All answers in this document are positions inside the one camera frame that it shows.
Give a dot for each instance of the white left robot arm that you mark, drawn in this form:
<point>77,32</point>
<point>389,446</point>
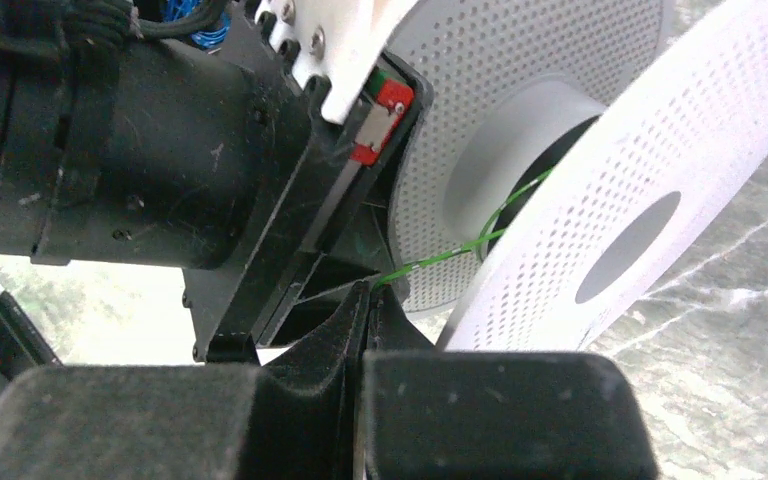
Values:
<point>251,144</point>

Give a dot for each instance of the white perforated filament spool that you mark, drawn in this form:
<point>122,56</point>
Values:
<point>572,153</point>

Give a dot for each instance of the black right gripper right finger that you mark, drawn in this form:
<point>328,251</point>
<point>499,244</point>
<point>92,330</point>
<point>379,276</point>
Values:
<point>429,414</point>

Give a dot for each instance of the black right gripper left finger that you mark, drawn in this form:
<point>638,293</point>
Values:
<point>293,418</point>

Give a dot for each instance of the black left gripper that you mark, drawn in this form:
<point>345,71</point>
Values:
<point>318,224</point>

